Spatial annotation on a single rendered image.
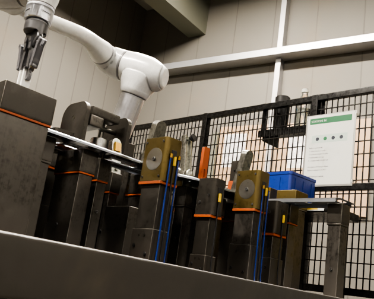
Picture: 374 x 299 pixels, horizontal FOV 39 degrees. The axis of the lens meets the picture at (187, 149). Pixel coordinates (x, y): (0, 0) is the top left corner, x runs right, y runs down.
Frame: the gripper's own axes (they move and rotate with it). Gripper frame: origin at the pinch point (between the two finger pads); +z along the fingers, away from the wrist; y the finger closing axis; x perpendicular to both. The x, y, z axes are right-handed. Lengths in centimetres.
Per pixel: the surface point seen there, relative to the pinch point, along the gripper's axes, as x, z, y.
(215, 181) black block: 34, 26, 55
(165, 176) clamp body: 14, 29, 56
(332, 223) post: 69, 31, 73
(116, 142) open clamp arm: 23.9, 14.7, 21.4
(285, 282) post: 70, 50, 58
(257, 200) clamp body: 48, 28, 60
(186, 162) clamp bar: 56, 13, 22
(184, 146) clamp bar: 55, 7, 21
